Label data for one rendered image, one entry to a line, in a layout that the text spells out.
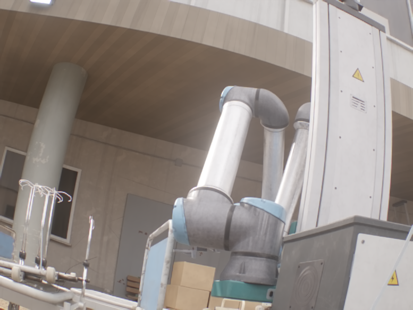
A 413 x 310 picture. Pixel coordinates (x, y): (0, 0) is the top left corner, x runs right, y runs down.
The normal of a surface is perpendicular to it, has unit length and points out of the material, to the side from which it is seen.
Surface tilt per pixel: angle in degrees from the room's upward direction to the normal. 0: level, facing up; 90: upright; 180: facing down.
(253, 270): 70
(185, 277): 90
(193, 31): 90
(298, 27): 90
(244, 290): 90
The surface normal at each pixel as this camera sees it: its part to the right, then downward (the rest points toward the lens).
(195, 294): 0.40, -0.24
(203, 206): -0.07, -0.72
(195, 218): -0.15, -0.37
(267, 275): 0.54, -0.51
